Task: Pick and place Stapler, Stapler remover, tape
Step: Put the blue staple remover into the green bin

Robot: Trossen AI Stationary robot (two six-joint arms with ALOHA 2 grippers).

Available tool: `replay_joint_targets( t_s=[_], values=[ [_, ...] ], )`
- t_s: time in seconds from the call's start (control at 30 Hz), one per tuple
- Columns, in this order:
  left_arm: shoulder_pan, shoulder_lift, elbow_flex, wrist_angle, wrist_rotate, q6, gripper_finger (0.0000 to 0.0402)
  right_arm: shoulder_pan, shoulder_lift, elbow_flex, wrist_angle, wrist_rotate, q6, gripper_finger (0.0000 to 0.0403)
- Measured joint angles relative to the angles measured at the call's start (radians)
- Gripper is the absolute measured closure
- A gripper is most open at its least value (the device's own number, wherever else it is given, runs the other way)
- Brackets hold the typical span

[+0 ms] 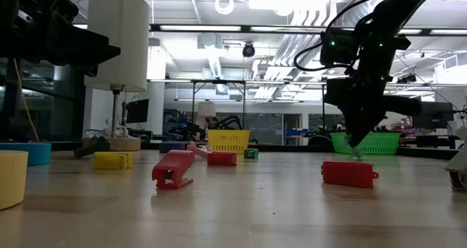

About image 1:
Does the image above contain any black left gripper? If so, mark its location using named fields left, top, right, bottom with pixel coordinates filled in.
left=0, top=0, right=121, bottom=77

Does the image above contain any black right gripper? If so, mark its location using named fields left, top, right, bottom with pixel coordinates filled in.
left=323, top=76, right=423, bottom=149

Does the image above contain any teal staple remover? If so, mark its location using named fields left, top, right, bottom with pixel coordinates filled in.
left=344, top=133, right=364, bottom=160

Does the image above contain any red mini stapler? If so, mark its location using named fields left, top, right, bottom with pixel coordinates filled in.
left=151, top=150, right=196, bottom=190
left=321, top=160, right=380, bottom=189
left=207, top=151, right=238, bottom=167

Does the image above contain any black staple remover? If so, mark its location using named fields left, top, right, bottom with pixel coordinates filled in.
left=72, top=136, right=112, bottom=159

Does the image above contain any light blue tape roll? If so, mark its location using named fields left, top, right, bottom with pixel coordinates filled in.
left=0, top=142, right=52, bottom=167

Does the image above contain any yellow staple remover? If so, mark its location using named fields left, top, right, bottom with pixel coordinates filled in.
left=93, top=151, right=134, bottom=171

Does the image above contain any yellow tape roll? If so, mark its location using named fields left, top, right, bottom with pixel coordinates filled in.
left=0, top=150, right=29, bottom=211

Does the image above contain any pink staple remover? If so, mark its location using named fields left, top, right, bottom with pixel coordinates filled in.
left=186, top=141, right=212, bottom=159

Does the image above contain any green plastic basket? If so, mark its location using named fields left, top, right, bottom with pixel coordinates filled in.
left=330, top=131, right=401, bottom=155

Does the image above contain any white shade table lamp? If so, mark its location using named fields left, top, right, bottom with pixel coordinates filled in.
left=82, top=0, right=150, bottom=152

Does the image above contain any black monitor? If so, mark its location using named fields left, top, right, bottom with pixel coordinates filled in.
left=126, top=98, right=150, bottom=124
left=412, top=101, right=455, bottom=131

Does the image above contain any yellow plastic basket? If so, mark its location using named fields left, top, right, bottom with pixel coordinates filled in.
left=207, top=129, right=252, bottom=155

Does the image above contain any small white background lamp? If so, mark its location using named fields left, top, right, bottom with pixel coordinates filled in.
left=196, top=101, right=217, bottom=131

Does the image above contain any black cable loop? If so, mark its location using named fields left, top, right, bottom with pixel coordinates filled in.
left=307, top=134, right=333, bottom=147

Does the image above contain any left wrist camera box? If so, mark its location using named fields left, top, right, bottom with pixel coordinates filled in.
left=39, top=0, right=80, bottom=23

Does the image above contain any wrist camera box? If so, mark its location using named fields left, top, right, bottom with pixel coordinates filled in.
left=39, top=0, right=80, bottom=23
left=320, top=31, right=360, bottom=67

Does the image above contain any yellow cable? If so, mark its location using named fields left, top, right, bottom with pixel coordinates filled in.
left=13, top=58, right=40, bottom=142

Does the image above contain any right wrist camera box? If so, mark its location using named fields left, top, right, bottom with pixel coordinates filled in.
left=320, top=31, right=360, bottom=67

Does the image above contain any white cable bundle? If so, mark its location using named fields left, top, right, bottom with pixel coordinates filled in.
left=84, top=118, right=129, bottom=139

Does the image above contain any white ring light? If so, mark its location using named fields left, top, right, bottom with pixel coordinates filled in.
left=214, top=0, right=235, bottom=16

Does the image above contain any black background rig frame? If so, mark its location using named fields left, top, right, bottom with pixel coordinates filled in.
left=191, top=79, right=375, bottom=132

